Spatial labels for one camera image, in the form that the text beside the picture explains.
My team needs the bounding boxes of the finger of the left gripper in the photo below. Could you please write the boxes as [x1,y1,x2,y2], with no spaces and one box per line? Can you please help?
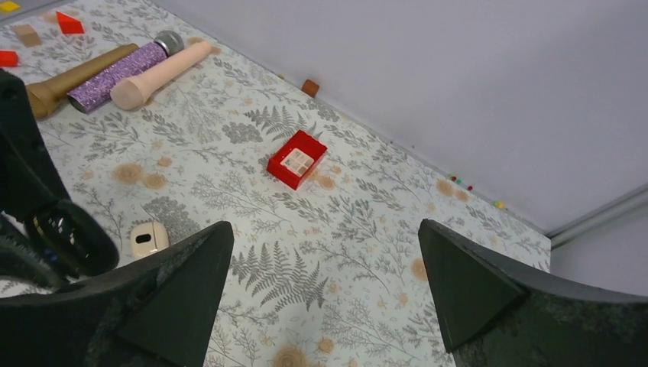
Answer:
[1,70,68,289]

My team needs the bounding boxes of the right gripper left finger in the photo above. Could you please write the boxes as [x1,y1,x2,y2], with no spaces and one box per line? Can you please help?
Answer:
[1,221,235,366]

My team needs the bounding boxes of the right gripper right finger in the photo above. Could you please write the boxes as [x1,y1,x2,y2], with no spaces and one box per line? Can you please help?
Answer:
[418,219,647,366]

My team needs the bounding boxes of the black earbud case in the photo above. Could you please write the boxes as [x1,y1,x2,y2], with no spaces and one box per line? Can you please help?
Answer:
[24,200,119,279]

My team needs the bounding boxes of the beige earbud charging case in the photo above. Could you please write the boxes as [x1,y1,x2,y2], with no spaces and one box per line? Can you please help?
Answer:
[131,221,170,259]

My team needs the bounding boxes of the brown microphone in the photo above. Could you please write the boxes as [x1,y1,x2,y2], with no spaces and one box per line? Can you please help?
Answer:
[26,43,139,120]

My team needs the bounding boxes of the purple glitter microphone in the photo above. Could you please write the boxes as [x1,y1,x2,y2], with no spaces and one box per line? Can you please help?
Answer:
[67,31,184,114]

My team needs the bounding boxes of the red flat block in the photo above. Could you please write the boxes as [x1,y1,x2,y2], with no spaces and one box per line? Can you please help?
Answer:
[0,50,19,68]

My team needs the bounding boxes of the pink microphone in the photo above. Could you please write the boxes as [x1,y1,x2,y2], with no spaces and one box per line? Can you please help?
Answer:
[110,41,212,110]

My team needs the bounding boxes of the tan wooden cube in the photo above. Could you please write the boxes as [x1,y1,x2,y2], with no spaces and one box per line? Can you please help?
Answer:
[12,24,43,48]

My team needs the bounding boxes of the red triangular block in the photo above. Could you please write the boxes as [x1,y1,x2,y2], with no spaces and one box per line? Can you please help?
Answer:
[55,11,85,35]

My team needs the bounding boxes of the floral patterned table mat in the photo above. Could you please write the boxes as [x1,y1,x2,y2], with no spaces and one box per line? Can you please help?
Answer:
[0,0,552,367]

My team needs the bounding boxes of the yellow cube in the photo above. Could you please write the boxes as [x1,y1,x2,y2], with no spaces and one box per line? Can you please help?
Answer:
[0,0,21,14]

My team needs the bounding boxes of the red small box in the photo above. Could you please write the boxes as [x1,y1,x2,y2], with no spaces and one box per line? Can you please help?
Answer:
[267,130,328,190]

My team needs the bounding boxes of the brown small cube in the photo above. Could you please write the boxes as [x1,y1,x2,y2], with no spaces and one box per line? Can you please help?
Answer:
[301,79,319,98]

